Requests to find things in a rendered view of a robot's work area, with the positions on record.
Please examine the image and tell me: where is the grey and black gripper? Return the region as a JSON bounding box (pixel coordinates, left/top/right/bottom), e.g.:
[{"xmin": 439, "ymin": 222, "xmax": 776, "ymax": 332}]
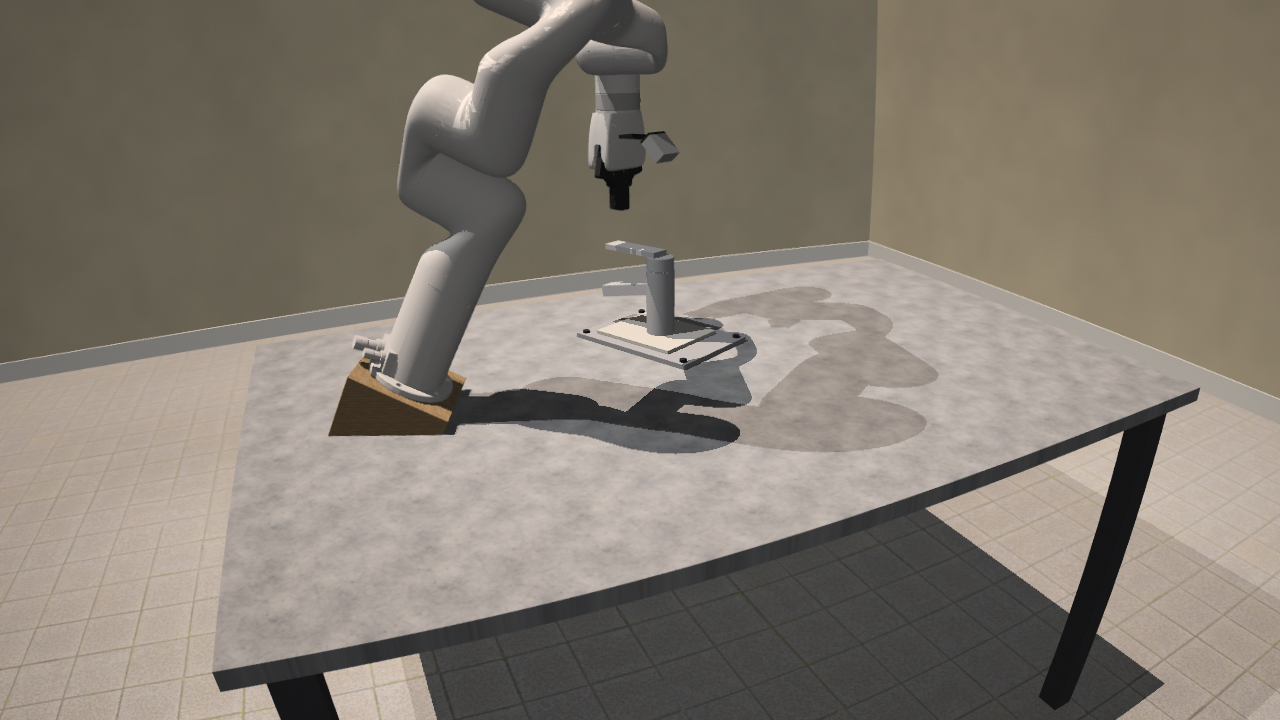
[{"xmin": 588, "ymin": 109, "xmax": 646, "ymax": 211}]

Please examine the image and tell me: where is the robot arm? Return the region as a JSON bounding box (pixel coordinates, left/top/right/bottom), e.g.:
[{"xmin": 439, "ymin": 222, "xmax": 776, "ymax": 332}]
[{"xmin": 352, "ymin": 0, "xmax": 668, "ymax": 404}]

